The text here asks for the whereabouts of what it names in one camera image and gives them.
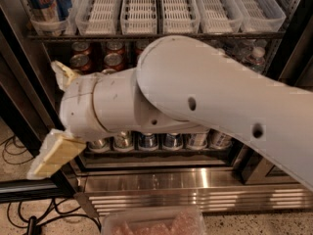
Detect clear tray holding Red Bull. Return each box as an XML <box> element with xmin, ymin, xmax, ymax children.
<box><xmin>30</xmin><ymin>0</ymin><xmax>82</xmax><ymax>36</ymax></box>

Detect front right water bottle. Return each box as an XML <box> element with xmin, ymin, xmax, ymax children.
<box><xmin>244</xmin><ymin>47</ymin><xmax>265</xmax><ymax>73</ymax></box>

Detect stainless steel fridge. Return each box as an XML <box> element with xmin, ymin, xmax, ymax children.
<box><xmin>0</xmin><ymin>0</ymin><xmax>313</xmax><ymax>216</ymax></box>

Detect second-row coca-cola can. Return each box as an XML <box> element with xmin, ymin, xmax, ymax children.
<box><xmin>135</xmin><ymin>40</ymin><xmax>150</xmax><ymax>56</ymax></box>
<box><xmin>69</xmin><ymin>54</ymin><xmax>94</xmax><ymax>73</ymax></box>
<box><xmin>104</xmin><ymin>53</ymin><xmax>125</xmax><ymax>71</ymax></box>

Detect black fridge door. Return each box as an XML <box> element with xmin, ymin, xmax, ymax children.
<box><xmin>0</xmin><ymin>8</ymin><xmax>75</xmax><ymax>204</ymax></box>

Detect second-row right Coca-Cola can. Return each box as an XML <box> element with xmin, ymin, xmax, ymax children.
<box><xmin>135</xmin><ymin>40</ymin><xmax>150</xmax><ymax>56</ymax></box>

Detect clear plastic bin foreground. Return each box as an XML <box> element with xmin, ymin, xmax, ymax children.
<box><xmin>101</xmin><ymin>206</ymin><xmax>206</xmax><ymax>235</ymax></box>

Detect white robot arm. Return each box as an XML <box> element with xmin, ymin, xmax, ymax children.
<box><xmin>27</xmin><ymin>35</ymin><xmax>313</xmax><ymax>190</ymax></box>

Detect second-row middle Coca-Cola can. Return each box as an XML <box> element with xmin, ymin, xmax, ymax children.
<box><xmin>104</xmin><ymin>53</ymin><xmax>125</xmax><ymax>71</ymax></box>

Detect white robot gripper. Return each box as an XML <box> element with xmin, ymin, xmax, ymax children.
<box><xmin>26</xmin><ymin>61</ymin><xmax>110</xmax><ymax>180</ymax></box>

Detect clear plastic shelf tray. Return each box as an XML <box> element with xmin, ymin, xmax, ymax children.
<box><xmin>75</xmin><ymin>0</ymin><xmax>122</xmax><ymax>35</ymax></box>
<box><xmin>120</xmin><ymin>0</ymin><xmax>157</xmax><ymax>35</ymax></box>
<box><xmin>160</xmin><ymin>0</ymin><xmax>200</xmax><ymax>34</ymax></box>
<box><xmin>234</xmin><ymin>0</ymin><xmax>286</xmax><ymax>32</ymax></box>
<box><xmin>196</xmin><ymin>0</ymin><xmax>243</xmax><ymax>33</ymax></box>

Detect black floor cables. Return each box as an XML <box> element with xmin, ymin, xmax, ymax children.
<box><xmin>0</xmin><ymin>134</ymin><xmax>102</xmax><ymax>235</ymax></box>

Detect silver can bottom left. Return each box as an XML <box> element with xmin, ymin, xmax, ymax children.
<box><xmin>88</xmin><ymin>139</ymin><xmax>110</xmax><ymax>153</ymax></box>

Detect front middle Coca-Cola can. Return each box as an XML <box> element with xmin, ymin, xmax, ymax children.
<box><xmin>102</xmin><ymin>69</ymin><xmax>117</xmax><ymax>74</ymax></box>

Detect silver can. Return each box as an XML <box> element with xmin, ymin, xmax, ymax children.
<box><xmin>113</xmin><ymin>131</ymin><xmax>134</xmax><ymax>152</ymax></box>
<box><xmin>88</xmin><ymin>139</ymin><xmax>110</xmax><ymax>153</ymax></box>

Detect second-row left Coca-Cola can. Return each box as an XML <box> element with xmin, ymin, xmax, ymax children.
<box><xmin>69</xmin><ymin>54</ymin><xmax>94</xmax><ymax>73</ymax></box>

